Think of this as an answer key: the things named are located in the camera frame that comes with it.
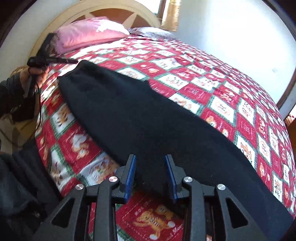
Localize pink folded blanket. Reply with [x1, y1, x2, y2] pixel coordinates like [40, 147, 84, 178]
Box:
[55, 16, 130, 54]

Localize black pants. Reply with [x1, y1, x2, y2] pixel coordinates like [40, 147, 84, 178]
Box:
[58, 60, 293, 240]

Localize person's left forearm sleeve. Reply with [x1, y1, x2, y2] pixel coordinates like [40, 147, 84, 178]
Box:
[0, 73, 36, 122]

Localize red patchwork bear bedspread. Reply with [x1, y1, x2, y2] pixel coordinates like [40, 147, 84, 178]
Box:
[35, 37, 295, 240]

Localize cream and brown headboard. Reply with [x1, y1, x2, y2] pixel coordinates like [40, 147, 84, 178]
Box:
[29, 0, 161, 57]

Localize striped pillow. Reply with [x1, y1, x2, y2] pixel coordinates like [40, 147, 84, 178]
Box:
[128, 27, 177, 40]

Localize yellow patterned curtain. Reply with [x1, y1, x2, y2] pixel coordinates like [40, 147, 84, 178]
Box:
[161, 0, 181, 32]

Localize person's left hand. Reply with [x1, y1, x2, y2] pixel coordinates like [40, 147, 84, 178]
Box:
[20, 67, 49, 91]

